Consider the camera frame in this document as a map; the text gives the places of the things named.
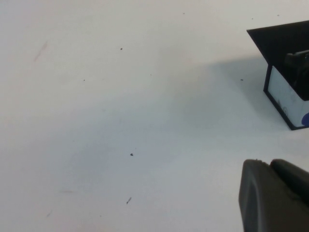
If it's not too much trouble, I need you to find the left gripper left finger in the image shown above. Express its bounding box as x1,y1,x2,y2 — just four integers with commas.
238,159,309,232

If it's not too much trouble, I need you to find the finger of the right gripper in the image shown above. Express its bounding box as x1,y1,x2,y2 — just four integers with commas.
286,49,309,99

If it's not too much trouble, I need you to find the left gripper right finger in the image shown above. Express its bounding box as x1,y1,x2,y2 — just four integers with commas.
269,158,309,206

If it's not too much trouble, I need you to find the black glasses case printed side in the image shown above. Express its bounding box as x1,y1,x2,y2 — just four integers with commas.
246,20,309,131

